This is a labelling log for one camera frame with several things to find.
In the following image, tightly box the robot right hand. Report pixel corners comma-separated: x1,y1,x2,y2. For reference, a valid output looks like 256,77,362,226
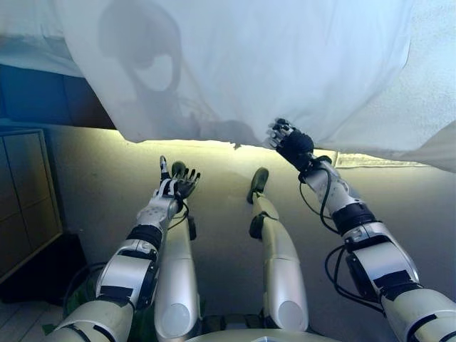
263,117,316,168

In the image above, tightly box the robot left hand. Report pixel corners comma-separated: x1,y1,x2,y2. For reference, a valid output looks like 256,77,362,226
158,154,202,200

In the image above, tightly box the white duvet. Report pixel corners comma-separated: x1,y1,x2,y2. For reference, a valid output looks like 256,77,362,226
53,0,418,151

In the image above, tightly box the cream smooth bed cover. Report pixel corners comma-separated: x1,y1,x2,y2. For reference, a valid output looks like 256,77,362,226
401,120,456,175

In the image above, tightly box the brown padded bed base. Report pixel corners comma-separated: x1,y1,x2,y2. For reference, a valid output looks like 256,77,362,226
0,63,121,130

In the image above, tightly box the silver robot left leg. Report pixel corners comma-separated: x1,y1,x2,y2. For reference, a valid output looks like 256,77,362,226
154,160,202,340

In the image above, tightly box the silver robot leg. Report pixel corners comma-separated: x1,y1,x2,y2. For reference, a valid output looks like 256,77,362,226
246,166,310,331
154,160,202,340

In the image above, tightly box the silver robot right leg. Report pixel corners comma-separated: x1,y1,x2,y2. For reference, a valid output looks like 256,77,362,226
246,166,310,331

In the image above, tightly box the green leafy plant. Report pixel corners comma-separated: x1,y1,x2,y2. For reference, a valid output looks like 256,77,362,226
41,276,158,342

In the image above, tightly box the wooden nightstand cabinet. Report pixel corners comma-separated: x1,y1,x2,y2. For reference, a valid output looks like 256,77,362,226
0,127,66,286

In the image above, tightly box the silver robot torso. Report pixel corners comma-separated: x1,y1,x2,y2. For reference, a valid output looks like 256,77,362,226
191,312,343,342

